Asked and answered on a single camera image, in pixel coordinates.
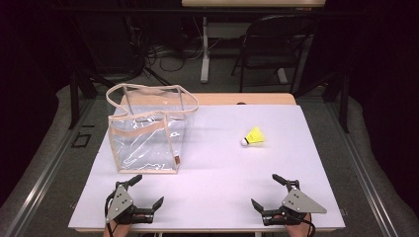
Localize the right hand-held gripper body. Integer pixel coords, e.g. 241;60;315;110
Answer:
262;179;328;227

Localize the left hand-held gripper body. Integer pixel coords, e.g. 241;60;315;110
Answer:
105;179;156;226

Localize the clear tote bag beige trim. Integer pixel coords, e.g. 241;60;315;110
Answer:
105;83;200;175

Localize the yellow shuttlecock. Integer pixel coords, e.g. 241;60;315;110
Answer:
240;126;266;147

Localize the person's right hand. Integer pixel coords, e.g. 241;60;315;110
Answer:
284;212;313;237

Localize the person's left hand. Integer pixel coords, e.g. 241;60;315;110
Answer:
103;219;133;237

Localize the white table sheet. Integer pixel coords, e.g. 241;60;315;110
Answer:
67;104;346;231

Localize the black metal stand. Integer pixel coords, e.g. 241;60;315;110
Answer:
293;70;351;134
68;67;99;130

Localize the black folding chair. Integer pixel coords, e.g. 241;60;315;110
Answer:
230;13;315;94

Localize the white-legged desk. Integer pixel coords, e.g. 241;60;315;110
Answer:
181;0;327;84

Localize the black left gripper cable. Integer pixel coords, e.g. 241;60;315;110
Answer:
104;193;117;237

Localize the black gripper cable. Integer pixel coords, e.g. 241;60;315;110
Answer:
104;193;117;237
290;215;316;237

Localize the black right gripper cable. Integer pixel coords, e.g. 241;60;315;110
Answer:
290;215;316;237

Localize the metal floor rail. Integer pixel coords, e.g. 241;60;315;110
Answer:
2;98;97;237
324;98;401;237

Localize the bundle of floor cables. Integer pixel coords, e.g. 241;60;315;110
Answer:
123;16;206;87

